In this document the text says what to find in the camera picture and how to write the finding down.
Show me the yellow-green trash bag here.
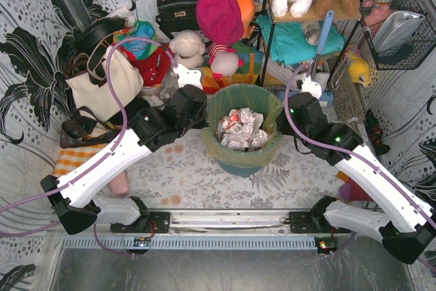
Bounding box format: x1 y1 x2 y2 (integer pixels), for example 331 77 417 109
202 84 283 168

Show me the teal plastic trash bin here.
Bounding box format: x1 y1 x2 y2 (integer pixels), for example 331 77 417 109
217 161 263 178

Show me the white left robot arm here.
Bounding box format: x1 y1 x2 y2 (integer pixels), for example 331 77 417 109
41 85 207 234

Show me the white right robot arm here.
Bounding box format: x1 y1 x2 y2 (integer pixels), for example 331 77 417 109
277 92 435 264

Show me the red fabric bag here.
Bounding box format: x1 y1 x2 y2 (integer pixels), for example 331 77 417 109
131 48 171 87

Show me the crumpled white paper trash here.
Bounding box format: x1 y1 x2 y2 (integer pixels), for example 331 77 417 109
216 108 269 152

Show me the colourful striped bag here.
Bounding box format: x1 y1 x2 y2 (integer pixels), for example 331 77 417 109
113 20 157 61

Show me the cream canvas tote bag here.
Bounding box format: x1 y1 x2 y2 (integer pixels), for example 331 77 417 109
66 50 143 121

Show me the magenta fabric bag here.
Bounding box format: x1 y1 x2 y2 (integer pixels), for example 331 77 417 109
196 0 244 46

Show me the dark brown leather bag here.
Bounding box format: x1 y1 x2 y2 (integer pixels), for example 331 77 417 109
59 106 119 149

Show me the pink striped plush doll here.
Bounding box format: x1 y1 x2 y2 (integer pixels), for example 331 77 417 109
208 42 244 78

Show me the white plush lamb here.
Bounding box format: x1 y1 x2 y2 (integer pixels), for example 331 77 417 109
169 30 206 69

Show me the black orange toy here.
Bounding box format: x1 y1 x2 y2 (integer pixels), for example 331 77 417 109
364 109 390 156

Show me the yellow plush duck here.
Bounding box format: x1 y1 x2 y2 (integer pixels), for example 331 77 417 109
345 48 371 87

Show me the teal folded cloth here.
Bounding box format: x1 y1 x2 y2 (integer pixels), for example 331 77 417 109
270 22 345 65

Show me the rainbow striped box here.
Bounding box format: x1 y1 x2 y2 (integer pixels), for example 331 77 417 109
202 42 264 94

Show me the black metal shelf rack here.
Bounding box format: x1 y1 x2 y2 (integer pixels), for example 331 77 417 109
255 0 362 87

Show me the black leather handbag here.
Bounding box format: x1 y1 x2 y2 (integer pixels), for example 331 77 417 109
155 0 200 40

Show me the pink rolled towel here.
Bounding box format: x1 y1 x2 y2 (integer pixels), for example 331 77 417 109
109 171 129 196

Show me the orange plush toy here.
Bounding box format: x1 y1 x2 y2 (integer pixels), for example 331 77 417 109
237 0 255 39

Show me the silver foil pouch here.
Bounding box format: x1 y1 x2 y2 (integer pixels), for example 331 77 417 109
373 11 426 52

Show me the orange white checked cloth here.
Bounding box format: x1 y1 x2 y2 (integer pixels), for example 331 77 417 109
52 144 106 177

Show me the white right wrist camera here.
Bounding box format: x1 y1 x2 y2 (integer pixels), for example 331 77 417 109
297 78 323 99

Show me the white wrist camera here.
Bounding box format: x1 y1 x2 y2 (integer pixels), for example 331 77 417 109
297 78 323 99
173 64 203 90

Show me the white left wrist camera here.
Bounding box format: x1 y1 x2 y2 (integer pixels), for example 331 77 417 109
173 64 203 90

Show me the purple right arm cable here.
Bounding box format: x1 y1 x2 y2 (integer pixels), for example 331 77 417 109
284 65 436 268

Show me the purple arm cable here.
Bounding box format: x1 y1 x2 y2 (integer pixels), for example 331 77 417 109
284 65 436 268
0 37 180 258

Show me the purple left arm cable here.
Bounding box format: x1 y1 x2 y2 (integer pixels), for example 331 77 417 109
0 37 180 258

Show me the blue handled mop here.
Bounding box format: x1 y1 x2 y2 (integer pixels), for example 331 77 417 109
277 10 337 106

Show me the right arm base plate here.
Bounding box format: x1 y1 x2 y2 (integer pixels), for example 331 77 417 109
283 211 351 234

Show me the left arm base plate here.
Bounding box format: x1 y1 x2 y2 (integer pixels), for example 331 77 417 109
110 211 170 234

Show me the black wire basket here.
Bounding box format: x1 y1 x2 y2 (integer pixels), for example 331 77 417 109
360 0 435 70

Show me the aluminium mounting rail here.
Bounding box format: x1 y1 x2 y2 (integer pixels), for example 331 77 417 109
55 201 423 238

